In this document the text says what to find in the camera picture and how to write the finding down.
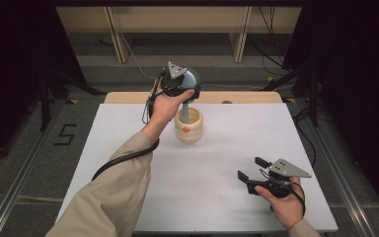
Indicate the person's right hand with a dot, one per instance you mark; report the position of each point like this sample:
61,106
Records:
288,209

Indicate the white table board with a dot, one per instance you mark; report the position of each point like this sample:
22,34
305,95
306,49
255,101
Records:
217,197

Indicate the light wooden table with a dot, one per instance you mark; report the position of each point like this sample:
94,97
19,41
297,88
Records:
237,97

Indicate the metal floor rail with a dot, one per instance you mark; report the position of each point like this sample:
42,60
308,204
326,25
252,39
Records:
16,187
342,184

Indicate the black metal stand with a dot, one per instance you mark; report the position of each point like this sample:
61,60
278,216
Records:
313,98
46,98

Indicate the cream ribbed cup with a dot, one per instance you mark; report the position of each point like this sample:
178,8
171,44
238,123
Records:
188,131

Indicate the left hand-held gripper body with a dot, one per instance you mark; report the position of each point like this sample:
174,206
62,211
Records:
171,84

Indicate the dark curtain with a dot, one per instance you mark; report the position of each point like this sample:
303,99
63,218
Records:
358,82
13,65

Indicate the light wooden desk frame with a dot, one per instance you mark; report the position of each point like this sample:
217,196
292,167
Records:
210,19

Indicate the person's left hand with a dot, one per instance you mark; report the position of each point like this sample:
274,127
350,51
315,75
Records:
164,110

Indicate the yellow tape piece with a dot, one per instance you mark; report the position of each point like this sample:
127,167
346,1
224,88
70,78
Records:
290,100
270,79
73,101

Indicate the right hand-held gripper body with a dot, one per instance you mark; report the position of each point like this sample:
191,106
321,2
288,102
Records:
284,171

